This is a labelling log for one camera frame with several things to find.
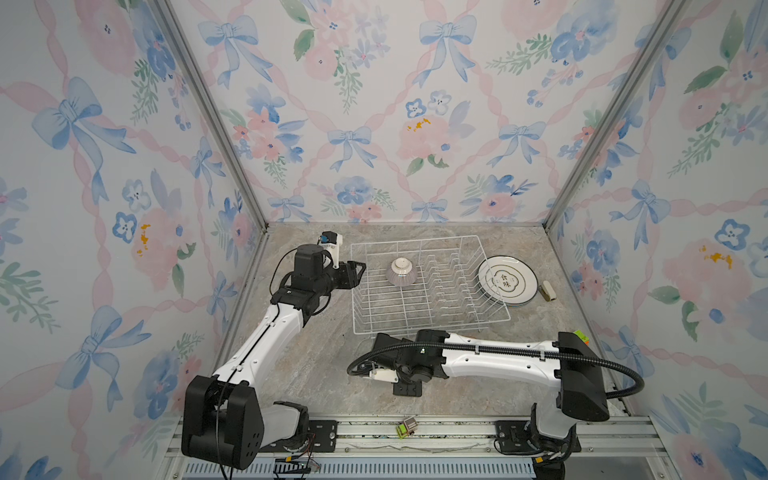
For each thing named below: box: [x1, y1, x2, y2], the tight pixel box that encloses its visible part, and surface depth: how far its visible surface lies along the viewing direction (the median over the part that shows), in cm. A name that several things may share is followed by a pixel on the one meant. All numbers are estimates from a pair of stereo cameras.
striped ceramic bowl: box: [388, 256, 417, 287], surface depth 100 cm
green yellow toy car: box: [396, 416, 418, 439], surface depth 75 cm
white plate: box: [477, 255, 539, 307], surface depth 102 cm
